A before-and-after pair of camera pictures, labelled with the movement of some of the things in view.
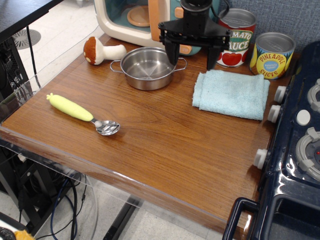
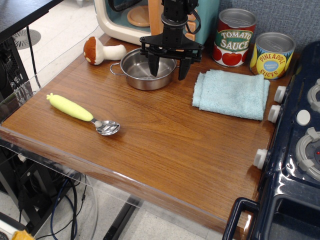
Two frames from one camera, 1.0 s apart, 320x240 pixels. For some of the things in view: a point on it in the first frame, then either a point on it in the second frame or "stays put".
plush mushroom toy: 95,52 stays put
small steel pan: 147,68 stays put
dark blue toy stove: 286,197 stays put
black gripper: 194,29 -> 172,43
